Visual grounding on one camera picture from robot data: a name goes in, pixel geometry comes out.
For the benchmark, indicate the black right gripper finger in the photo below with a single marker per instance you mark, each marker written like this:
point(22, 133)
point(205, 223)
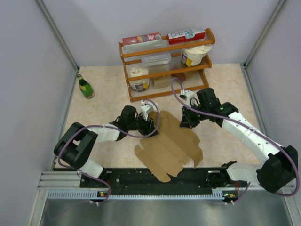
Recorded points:
point(184, 121)
point(191, 123)

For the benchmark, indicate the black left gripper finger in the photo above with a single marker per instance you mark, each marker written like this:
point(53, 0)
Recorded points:
point(147, 133)
point(152, 126)

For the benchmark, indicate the red brown brick block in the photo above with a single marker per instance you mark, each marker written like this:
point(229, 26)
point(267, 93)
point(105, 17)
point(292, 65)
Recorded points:
point(180, 76)

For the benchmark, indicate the orange wooden shelf rack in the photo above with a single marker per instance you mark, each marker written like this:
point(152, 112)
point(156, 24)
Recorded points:
point(132, 59)

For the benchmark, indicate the clear plastic container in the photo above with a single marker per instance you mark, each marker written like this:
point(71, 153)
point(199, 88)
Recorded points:
point(154, 60)

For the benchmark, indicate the red white toothpaste box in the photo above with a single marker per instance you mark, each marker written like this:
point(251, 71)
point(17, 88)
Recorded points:
point(185, 36)

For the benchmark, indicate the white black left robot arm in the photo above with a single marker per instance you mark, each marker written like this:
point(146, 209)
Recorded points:
point(76, 145)

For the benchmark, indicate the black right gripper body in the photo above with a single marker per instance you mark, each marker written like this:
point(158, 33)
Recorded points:
point(194, 115)

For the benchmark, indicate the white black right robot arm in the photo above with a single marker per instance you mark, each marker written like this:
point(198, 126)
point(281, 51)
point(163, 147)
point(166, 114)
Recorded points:
point(277, 164)

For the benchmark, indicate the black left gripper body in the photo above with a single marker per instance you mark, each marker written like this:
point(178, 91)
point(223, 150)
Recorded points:
point(139, 124)

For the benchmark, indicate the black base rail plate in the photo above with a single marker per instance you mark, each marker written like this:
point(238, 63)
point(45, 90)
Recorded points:
point(191, 181)

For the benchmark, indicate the white bag upper shelf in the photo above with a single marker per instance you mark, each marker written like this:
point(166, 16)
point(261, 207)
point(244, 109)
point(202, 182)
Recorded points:
point(193, 56)

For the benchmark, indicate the green glass bottle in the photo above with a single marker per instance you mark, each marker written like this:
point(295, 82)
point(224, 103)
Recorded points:
point(85, 88)

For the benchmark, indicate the aluminium frame rail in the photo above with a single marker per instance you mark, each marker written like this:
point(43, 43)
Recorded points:
point(75, 185)

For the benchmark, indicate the red foil wrap box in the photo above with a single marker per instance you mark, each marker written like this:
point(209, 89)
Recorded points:
point(142, 40)

